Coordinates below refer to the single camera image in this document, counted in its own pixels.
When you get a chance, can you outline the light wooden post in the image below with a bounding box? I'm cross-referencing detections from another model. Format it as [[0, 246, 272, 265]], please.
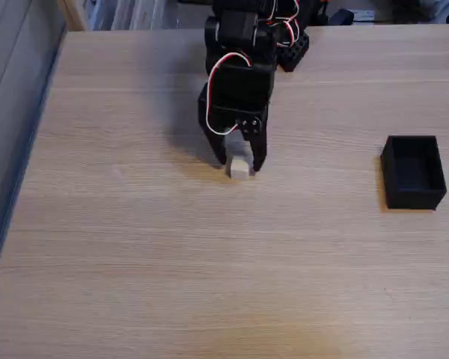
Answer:
[[56, 0, 90, 32]]

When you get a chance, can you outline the white block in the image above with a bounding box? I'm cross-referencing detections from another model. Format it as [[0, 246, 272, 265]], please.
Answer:
[[229, 158, 252, 180]]

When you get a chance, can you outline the white and red cable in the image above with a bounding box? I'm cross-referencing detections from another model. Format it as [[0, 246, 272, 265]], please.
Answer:
[[205, 52, 254, 136]]

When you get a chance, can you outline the pale hanging fabric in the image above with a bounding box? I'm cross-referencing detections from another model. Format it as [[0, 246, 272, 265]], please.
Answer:
[[89, 0, 180, 31]]

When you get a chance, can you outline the dark blue object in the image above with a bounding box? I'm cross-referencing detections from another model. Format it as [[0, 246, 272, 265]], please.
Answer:
[[329, 7, 355, 27]]

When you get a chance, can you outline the black open box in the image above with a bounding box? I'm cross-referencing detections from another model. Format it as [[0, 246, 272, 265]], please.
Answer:
[[380, 135, 448, 211]]

